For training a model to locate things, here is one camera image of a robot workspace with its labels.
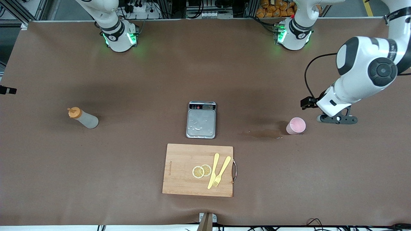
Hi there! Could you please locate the pink plastic cup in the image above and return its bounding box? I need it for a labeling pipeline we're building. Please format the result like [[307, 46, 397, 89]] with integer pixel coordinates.
[[286, 117, 306, 135]]

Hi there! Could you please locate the clear sauce bottle orange cap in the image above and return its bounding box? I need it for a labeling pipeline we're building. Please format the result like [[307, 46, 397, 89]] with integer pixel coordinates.
[[67, 107, 99, 129]]

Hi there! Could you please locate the pile of orange items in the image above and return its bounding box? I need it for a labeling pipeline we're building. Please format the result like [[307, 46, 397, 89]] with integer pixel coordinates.
[[256, 0, 297, 18]]

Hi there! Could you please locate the yellow plastic fork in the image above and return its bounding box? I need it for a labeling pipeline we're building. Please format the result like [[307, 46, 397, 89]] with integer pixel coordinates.
[[213, 156, 232, 187]]

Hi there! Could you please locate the silver digital kitchen scale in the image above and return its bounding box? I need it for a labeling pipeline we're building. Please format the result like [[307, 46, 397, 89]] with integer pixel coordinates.
[[186, 101, 217, 139]]

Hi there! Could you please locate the yellow plastic knife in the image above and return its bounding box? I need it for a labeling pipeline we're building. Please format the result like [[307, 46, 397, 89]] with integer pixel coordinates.
[[207, 153, 220, 190]]

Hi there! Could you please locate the wooden cutting board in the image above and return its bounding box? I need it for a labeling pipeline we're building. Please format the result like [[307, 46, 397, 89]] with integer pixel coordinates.
[[162, 143, 238, 197]]

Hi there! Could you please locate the white power strip with plugs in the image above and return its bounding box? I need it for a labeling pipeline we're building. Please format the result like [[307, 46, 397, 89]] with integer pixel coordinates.
[[124, 0, 161, 20]]

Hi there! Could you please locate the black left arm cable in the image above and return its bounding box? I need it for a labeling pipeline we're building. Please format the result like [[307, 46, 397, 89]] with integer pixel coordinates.
[[304, 53, 337, 101]]

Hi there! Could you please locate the metal bracket with brown post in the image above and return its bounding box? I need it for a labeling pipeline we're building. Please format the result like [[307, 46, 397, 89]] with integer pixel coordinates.
[[197, 212, 217, 231]]

